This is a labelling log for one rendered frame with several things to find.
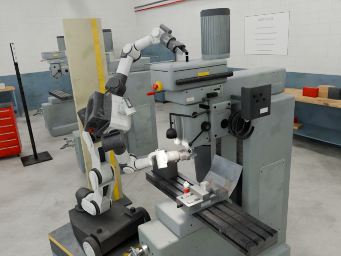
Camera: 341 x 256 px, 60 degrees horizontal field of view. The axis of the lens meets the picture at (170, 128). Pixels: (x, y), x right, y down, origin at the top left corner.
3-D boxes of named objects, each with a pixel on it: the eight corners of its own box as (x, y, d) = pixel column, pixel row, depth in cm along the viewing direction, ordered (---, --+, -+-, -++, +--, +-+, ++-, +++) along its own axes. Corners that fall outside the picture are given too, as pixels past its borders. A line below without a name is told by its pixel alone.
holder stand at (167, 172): (166, 180, 246) (164, 157, 240) (152, 171, 263) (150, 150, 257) (178, 175, 252) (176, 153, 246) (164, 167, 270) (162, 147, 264)
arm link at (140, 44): (153, 40, 216) (133, 50, 226) (144, 32, 208) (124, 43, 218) (153, 52, 212) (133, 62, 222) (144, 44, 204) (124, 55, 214)
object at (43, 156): (23, 166, 524) (-5, 43, 461) (20, 158, 565) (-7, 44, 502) (53, 159, 549) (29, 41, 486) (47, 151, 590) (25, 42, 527)
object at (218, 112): (212, 140, 206) (211, 104, 199) (191, 132, 226) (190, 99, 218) (232, 134, 216) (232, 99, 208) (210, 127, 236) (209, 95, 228)
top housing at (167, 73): (171, 93, 178) (169, 65, 173) (150, 88, 199) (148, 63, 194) (229, 82, 202) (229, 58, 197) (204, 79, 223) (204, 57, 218)
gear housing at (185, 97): (184, 105, 186) (183, 90, 183) (164, 100, 206) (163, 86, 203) (224, 97, 203) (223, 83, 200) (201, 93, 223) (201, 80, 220)
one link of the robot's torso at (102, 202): (85, 211, 259) (87, 168, 236) (104, 201, 273) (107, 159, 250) (95, 221, 251) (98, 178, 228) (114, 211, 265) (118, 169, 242)
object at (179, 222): (180, 239, 203) (179, 224, 200) (155, 216, 232) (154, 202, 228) (233, 213, 228) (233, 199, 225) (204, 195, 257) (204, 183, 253)
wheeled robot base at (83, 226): (59, 229, 271) (52, 197, 261) (105, 204, 307) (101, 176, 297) (99, 261, 229) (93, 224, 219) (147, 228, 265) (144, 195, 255)
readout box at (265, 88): (250, 121, 185) (251, 88, 179) (240, 118, 193) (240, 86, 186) (272, 115, 195) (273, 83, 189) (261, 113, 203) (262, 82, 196)
